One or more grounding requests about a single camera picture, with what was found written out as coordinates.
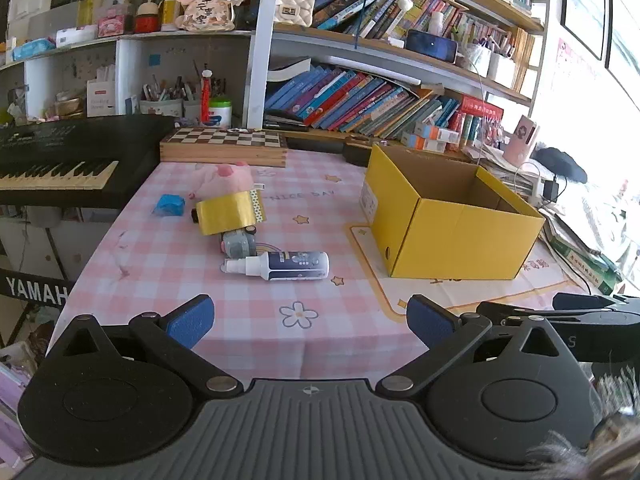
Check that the black stapler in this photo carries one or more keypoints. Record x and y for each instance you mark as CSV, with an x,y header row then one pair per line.
x,y
285,124

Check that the white power strip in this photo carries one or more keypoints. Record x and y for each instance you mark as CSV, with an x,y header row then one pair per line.
x,y
535,185

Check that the pink wall poster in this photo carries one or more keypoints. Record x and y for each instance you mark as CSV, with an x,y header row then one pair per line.
x,y
570,75

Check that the white grey blanket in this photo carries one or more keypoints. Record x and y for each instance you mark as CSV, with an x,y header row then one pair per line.
x,y
600,220

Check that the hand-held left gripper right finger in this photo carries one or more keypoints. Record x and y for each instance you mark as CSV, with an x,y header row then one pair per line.
x,y
430,320

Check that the stack of papers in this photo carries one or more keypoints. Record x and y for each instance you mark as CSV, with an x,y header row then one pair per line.
x,y
500,160

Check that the row of mixed paperback books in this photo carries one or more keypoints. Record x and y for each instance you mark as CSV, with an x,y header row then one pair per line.
x,y
380,7

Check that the black hat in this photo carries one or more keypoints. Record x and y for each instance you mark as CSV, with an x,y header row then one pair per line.
x,y
562,165

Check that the white box red label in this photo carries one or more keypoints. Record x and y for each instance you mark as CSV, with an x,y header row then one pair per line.
x,y
101,97

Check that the gold wrapped box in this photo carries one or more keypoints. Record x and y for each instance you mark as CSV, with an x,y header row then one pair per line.
x,y
225,212

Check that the white spray bottle dark label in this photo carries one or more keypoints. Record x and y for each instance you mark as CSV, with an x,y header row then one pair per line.
x,y
295,266

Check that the fuzzy grey sleeve cuff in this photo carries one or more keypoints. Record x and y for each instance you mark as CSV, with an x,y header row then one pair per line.
x,y
600,440

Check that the pink plush pig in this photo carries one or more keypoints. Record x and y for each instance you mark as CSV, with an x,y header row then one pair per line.
x,y
225,175

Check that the small blue white book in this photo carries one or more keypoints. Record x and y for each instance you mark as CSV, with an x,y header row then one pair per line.
x,y
132,105

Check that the red tassel ornament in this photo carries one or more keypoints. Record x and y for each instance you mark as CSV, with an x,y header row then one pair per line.
x,y
205,100

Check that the black framed picture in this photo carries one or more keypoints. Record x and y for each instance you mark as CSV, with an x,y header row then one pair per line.
x,y
625,45
582,5

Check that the small blue packet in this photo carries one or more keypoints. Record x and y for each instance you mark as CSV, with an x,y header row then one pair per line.
x,y
169,205

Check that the grey toy car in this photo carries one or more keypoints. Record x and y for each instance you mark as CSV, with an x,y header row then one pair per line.
x,y
239,244

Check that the black keyboard stand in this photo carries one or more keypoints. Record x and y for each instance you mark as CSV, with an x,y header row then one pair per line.
x,y
30,287

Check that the black electronic keyboard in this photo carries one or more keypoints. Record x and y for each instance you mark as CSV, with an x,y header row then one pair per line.
x,y
75,135

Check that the thick black cover book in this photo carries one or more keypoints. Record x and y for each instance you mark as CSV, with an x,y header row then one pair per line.
x,y
290,69

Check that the green cover book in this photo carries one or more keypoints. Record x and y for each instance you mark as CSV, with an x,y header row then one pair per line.
x,y
590,270

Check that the beige mat orange border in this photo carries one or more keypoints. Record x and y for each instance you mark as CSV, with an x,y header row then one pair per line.
x,y
500,291

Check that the blue tissue packet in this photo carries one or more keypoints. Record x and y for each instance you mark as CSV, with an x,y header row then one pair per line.
x,y
32,50

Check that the thick red book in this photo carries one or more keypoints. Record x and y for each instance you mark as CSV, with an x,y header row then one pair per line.
x,y
480,107

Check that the pink checkered desktop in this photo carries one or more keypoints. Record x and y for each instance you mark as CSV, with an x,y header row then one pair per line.
x,y
175,270

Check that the white pen holder with pens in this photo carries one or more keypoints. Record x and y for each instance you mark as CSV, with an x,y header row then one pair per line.
x,y
160,107

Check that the white jar green lid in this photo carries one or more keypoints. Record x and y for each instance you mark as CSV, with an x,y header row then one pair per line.
x,y
220,112

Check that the white desk cup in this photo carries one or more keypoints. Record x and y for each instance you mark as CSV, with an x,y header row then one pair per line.
x,y
501,67

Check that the row of blue picture books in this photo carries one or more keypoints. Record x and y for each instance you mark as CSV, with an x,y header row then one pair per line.
x,y
350,100

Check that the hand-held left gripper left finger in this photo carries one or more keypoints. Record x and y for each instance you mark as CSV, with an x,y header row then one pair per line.
x,y
192,321

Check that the orange white small box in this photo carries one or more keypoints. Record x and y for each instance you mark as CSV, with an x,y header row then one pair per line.
x,y
422,144
435,132

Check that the yellow cardboard box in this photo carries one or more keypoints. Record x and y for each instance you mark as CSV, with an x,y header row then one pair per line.
x,y
450,240

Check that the black smartphone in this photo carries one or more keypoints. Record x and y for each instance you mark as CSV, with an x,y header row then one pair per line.
x,y
430,46

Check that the clear plastic bag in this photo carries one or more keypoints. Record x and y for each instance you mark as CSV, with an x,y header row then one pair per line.
x,y
477,57

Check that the white wooden bookshelf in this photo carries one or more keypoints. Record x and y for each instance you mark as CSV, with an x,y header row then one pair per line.
x,y
260,60

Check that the yellow white canister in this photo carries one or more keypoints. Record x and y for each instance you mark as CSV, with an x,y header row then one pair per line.
x,y
170,10

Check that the wooden chessboard box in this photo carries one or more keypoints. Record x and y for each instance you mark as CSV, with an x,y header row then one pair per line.
x,y
225,152

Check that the black power adapter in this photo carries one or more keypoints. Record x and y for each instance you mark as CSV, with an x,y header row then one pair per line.
x,y
551,190

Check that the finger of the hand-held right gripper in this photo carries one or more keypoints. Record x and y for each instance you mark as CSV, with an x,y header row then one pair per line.
x,y
510,310
590,301

